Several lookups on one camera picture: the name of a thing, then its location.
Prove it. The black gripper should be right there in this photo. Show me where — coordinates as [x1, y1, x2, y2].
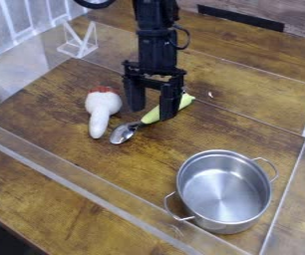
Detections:
[121, 28, 188, 122]

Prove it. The white toy mushroom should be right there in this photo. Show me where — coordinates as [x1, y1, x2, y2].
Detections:
[85, 86, 122, 138]

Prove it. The green handled metal spoon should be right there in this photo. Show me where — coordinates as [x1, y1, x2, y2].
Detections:
[109, 92, 196, 145]

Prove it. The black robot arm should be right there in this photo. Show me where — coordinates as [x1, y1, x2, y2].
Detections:
[122, 0, 188, 121]

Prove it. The stainless steel pot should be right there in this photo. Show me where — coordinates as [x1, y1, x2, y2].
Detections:
[162, 149, 277, 234]

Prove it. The clear acrylic triangle bracket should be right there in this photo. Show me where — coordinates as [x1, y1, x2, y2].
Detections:
[57, 22, 98, 59]

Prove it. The black strip on wall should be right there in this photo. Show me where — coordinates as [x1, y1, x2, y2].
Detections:
[196, 4, 284, 32]

